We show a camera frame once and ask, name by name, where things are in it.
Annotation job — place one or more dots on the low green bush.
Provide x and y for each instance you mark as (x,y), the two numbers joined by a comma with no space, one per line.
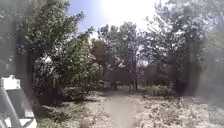
(157,90)

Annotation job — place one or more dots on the dry grassy verge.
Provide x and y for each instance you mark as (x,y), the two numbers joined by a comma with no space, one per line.
(63,115)

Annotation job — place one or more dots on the pale dirt path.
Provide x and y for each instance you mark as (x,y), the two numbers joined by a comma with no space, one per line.
(121,113)

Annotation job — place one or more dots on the wood of trees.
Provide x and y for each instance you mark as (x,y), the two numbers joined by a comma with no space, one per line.
(66,50)

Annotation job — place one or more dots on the dry litter-strewn verge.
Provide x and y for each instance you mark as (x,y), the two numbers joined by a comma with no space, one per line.
(173,113)

